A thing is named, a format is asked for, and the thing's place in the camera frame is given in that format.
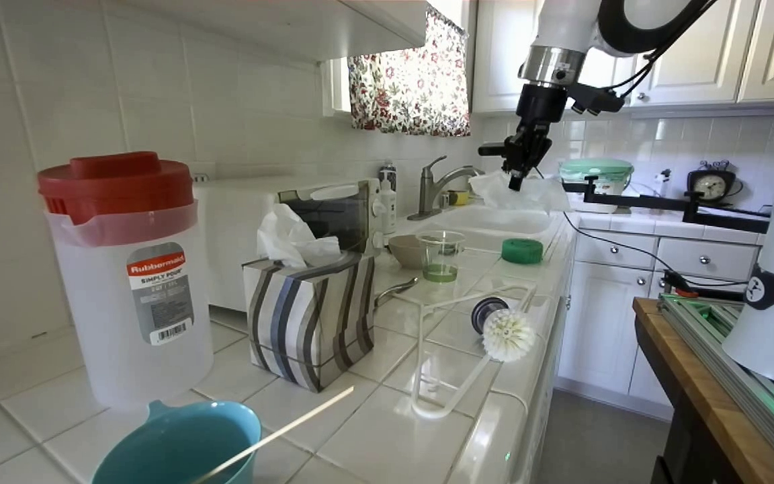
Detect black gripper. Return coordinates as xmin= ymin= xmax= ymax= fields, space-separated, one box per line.
xmin=501 ymin=82 xmax=571 ymax=193

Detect pale green bowl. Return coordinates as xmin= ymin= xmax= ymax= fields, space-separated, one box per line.
xmin=557 ymin=155 xmax=636 ymax=193

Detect white sink basin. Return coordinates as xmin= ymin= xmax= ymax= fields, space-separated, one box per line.
xmin=421 ymin=202 xmax=570 ymax=248

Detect round green scrubber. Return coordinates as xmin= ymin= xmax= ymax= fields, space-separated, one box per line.
xmin=499 ymin=236 xmax=546 ymax=267

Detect metal sink faucet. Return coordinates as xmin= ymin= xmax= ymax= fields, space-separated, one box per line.
xmin=405 ymin=152 xmax=488 ymax=224

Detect glass cup with green liquid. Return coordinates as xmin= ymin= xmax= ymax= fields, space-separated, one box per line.
xmin=417 ymin=228 xmax=464 ymax=285

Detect clear soap bottle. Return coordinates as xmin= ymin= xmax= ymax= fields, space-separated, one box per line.
xmin=370 ymin=158 xmax=401 ymax=244

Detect grey bowl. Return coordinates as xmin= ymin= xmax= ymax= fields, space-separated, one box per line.
xmin=385 ymin=233 xmax=430 ymax=272

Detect white lower cabinets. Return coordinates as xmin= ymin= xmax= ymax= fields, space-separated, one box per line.
xmin=553 ymin=213 xmax=765 ymax=412

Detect metal spoon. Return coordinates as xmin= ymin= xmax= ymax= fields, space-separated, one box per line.
xmin=370 ymin=272 xmax=424 ymax=304

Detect round dial kitchen scale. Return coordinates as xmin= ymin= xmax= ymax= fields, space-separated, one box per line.
xmin=682 ymin=158 xmax=747 ymax=205

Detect white tissue in box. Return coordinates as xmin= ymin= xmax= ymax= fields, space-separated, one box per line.
xmin=253 ymin=202 xmax=344 ymax=272

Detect striped fabric tissue box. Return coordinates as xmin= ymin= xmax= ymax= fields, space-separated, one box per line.
xmin=239 ymin=250 xmax=379 ymax=394

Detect wooden table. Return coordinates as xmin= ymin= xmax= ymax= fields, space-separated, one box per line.
xmin=630 ymin=295 xmax=774 ymax=484

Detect thin pale stick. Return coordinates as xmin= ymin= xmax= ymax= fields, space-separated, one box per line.
xmin=190 ymin=384 xmax=356 ymax=484

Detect clear pitcher with red lid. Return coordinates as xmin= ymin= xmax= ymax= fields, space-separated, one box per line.
xmin=34 ymin=147 xmax=218 ymax=412

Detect teal plastic bowl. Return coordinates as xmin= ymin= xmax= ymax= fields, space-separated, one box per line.
xmin=89 ymin=397 xmax=266 ymax=484

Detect black bar camera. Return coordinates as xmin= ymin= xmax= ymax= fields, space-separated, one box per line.
xmin=476 ymin=139 xmax=519 ymax=162

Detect black wrist cable mount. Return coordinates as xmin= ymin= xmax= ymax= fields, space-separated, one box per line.
xmin=570 ymin=81 xmax=629 ymax=117

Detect black camera cable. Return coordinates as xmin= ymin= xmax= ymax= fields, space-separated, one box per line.
xmin=557 ymin=199 xmax=747 ymax=295

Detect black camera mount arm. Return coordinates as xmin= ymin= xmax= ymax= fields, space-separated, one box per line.
xmin=559 ymin=172 xmax=774 ymax=236

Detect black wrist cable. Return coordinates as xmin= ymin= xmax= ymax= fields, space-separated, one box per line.
xmin=582 ymin=47 xmax=679 ymax=103

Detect white upper wall cabinets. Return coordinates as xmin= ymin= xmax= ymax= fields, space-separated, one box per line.
xmin=471 ymin=0 xmax=774 ymax=116

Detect green metal rail frame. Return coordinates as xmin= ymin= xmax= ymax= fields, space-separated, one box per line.
xmin=655 ymin=291 xmax=774 ymax=479

